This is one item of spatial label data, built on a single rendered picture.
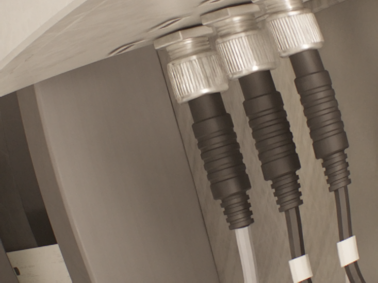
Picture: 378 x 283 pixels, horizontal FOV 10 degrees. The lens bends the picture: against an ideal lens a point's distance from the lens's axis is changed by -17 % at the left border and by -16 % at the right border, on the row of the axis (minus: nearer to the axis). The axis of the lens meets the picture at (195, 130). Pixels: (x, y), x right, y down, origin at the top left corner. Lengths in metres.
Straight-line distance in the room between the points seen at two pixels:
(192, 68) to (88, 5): 0.15
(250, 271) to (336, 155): 0.08
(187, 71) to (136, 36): 0.02
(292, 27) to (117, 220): 0.18
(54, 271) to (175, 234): 0.85
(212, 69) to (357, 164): 0.05
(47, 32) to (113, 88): 0.23
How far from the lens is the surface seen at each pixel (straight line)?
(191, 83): 0.66
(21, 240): 1.63
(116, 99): 0.77
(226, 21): 0.63
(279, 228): 0.72
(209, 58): 0.67
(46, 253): 1.63
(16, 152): 1.72
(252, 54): 0.63
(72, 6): 0.51
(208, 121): 0.67
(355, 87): 0.66
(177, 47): 0.67
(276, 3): 0.60
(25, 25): 0.55
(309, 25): 0.60
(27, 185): 1.72
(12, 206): 1.63
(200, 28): 0.67
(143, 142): 0.77
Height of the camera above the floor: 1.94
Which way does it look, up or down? 40 degrees down
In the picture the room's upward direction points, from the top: 6 degrees clockwise
